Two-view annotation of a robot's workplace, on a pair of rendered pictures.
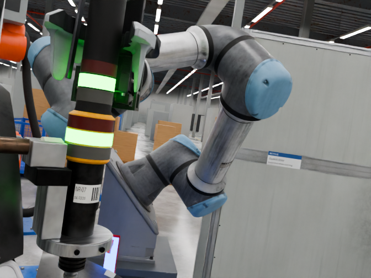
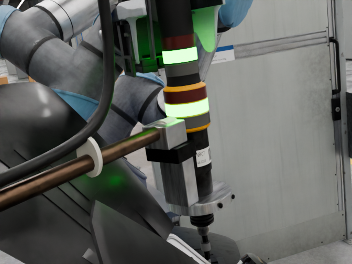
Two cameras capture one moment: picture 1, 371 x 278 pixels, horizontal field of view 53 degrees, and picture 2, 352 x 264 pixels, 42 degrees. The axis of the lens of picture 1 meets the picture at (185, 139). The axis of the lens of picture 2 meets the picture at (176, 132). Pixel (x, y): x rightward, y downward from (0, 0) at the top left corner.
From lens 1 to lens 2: 23 cm
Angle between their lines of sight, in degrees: 17
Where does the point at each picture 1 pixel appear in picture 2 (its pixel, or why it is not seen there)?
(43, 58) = (12, 34)
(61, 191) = (190, 161)
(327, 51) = not seen: outside the picture
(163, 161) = (124, 102)
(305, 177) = (242, 66)
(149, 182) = (118, 129)
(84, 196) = (205, 158)
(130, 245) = not seen: hidden behind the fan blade
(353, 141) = (279, 12)
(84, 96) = (180, 72)
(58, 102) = (58, 79)
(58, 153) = (182, 130)
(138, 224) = not seen: hidden behind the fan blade
